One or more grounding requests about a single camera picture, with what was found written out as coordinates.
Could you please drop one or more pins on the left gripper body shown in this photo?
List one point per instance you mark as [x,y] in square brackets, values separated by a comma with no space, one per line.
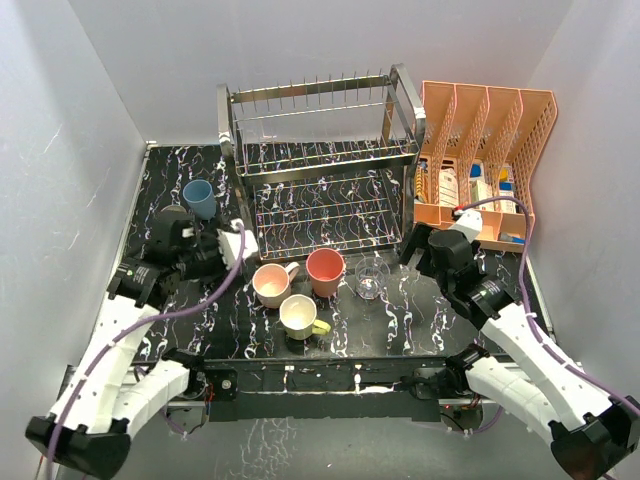
[204,260]

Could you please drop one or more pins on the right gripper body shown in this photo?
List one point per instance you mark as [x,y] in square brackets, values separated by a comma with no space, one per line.
[449,282]

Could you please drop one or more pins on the blue plastic cup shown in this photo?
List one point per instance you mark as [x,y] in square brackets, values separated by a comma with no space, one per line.
[200,198]

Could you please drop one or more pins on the clear glass cup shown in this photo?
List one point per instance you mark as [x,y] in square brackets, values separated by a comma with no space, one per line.
[371,275]

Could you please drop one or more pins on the pink and cream mug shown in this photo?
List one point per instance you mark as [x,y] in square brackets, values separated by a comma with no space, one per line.
[272,283]

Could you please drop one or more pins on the pink plastic cup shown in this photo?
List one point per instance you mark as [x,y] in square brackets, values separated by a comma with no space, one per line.
[325,267]

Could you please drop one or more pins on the yellow-green faceted mug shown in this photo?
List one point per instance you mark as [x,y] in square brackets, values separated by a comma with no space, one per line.
[298,315]

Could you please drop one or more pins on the cream and brown cup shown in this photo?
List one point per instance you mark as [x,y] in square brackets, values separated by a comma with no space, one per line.
[174,209]

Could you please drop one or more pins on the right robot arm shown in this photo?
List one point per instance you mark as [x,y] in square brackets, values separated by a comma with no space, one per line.
[530,360]

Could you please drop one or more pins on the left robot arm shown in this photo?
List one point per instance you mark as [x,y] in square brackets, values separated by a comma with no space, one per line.
[120,350]

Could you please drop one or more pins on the metal two-tier dish rack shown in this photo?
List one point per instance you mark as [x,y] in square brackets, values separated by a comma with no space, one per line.
[324,162]

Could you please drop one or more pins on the blue small item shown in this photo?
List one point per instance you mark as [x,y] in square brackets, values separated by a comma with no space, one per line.
[506,237]

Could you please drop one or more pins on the white red box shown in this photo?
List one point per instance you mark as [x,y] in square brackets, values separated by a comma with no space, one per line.
[448,192]

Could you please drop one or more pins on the yellow patterned box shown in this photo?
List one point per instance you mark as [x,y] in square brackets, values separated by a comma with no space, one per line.
[422,182]

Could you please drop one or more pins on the white green box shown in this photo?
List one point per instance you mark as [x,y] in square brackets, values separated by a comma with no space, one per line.
[480,190]

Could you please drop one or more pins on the blue white box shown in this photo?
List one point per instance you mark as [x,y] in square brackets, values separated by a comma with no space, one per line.
[507,189]

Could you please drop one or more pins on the orange plastic file organizer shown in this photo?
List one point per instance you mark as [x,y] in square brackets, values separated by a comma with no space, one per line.
[476,130]

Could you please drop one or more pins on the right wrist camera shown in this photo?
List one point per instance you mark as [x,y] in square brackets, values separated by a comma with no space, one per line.
[469,222]

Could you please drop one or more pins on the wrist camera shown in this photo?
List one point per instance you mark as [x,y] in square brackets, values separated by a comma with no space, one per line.
[469,222]
[232,243]

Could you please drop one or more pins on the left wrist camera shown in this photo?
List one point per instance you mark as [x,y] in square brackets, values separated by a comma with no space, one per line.
[232,243]

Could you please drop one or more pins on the aluminium frame rail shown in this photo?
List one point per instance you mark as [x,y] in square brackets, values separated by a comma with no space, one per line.
[326,390]

